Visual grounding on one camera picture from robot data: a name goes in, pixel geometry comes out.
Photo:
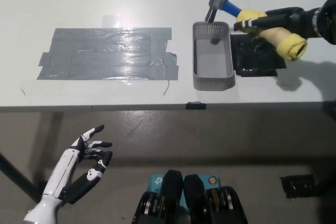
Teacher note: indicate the blue hammer with yellow cloth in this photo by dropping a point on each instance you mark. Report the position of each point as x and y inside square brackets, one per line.
[278, 36]

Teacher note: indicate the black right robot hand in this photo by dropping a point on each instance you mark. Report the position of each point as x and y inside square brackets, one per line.
[296, 20]

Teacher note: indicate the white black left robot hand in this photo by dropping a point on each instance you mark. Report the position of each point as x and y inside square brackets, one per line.
[65, 169]

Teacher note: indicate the grey duct tape patch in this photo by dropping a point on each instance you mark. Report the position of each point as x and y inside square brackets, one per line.
[105, 56]

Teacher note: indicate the black tape patch on floor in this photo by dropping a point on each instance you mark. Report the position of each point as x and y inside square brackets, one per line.
[298, 186]

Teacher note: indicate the black tape patch on desk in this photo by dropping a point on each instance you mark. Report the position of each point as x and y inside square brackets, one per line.
[252, 58]

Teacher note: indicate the grey plastic basket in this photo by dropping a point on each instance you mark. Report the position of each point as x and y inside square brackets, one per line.
[212, 58]

